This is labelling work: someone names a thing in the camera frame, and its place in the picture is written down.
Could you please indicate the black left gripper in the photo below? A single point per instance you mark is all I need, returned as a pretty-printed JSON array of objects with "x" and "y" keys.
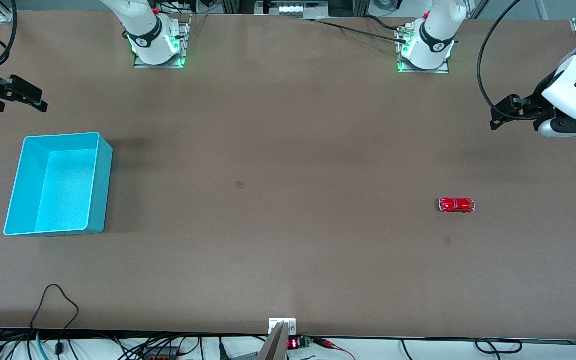
[{"x": 538, "y": 103}]

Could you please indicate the red beetle toy car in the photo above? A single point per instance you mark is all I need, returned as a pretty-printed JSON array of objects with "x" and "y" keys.
[{"x": 457, "y": 205}]

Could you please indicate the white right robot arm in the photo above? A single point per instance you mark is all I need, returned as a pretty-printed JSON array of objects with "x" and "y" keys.
[{"x": 143, "y": 30}]

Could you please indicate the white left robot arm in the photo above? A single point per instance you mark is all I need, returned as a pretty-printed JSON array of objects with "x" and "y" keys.
[{"x": 433, "y": 35}]

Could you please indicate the blue plastic box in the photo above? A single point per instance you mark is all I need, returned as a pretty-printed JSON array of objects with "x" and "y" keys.
[{"x": 63, "y": 190}]

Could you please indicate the metal rack with lights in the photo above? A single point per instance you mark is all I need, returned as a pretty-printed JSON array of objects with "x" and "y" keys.
[{"x": 293, "y": 9}]

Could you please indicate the black power strip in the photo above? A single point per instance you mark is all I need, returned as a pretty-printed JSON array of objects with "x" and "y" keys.
[{"x": 160, "y": 354}]

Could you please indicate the red digit display module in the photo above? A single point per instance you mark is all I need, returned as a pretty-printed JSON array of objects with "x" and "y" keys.
[{"x": 294, "y": 344}]

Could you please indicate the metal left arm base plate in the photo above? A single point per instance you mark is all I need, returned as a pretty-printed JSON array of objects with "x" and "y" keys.
[{"x": 443, "y": 70}]

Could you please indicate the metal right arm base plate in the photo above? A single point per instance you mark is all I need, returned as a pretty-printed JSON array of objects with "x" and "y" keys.
[{"x": 184, "y": 30}]

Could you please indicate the grey camera mount pole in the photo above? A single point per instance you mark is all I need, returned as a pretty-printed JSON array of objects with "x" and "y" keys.
[{"x": 275, "y": 345}]

